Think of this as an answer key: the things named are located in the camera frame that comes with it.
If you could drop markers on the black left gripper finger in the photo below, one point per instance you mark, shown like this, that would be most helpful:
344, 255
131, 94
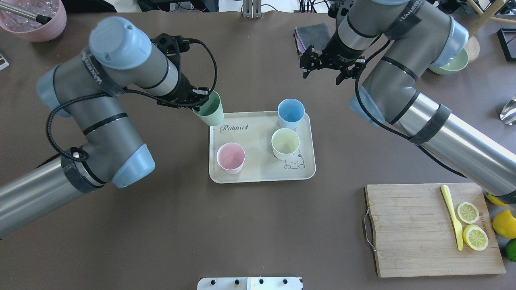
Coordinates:
199, 97

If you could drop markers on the wooden cup tree stand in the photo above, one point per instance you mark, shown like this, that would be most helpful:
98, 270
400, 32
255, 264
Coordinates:
472, 46

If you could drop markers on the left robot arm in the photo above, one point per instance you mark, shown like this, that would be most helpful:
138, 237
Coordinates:
95, 141

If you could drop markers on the lemon half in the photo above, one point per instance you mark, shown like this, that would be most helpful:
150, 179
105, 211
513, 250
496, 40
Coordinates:
474, 237
468, 213

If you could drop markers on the cream rabbit tray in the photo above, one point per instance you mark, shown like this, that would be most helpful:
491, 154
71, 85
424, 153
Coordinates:
253, 131

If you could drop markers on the whole lemon left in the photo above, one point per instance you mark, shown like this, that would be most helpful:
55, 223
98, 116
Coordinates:
504, 224

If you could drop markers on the yellow plastic knife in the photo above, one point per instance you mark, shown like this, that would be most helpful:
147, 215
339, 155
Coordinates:
457, 226

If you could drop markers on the metal muddler in bowl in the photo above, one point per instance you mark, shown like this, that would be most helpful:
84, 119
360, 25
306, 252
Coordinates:
41, 19

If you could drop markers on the grey folded cloth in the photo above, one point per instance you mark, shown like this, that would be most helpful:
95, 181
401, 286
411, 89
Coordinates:
317, 35

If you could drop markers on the lemon half near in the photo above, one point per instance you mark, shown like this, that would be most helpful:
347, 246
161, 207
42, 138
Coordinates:
474, 237

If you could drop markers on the whole lemon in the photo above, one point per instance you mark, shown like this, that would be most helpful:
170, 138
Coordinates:
504, 224
494, 200

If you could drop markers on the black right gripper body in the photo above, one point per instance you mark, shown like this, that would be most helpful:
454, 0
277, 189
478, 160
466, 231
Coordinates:
336, 50

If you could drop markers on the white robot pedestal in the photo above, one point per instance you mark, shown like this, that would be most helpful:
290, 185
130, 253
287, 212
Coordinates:
251, 283

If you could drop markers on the pink bowl with ice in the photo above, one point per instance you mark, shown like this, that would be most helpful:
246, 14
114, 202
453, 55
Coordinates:
32, 30

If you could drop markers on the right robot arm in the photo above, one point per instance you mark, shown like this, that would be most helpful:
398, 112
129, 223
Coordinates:
420, 36

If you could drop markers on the cream cup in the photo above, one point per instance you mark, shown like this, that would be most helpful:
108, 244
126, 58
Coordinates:
284, 143

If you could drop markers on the metal scoop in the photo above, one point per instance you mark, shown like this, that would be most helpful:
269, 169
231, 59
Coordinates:
508, 113

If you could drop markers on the pink cup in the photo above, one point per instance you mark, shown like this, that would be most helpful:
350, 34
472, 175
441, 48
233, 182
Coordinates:
231, 157

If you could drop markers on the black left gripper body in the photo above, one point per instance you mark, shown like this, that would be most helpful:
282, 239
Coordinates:
184, 89

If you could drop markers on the lemon half far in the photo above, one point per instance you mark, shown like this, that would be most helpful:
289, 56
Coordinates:
468, 213

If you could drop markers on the whole lemon right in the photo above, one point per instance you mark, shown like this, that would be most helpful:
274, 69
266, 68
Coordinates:
494, 200

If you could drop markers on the green cup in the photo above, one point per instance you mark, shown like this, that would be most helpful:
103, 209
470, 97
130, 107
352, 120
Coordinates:
211, 113

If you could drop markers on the wooden cutting board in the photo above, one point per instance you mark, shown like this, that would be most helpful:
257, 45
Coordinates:
413, 236

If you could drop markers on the green lime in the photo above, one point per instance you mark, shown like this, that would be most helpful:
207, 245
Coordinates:
510, 250

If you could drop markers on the green bowl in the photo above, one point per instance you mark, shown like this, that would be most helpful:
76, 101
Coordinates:
458, 63

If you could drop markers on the blue cup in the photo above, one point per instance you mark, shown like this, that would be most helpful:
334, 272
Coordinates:
290, 113

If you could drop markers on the aluminium frame post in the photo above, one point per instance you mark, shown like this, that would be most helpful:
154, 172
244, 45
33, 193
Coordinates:
252, 9

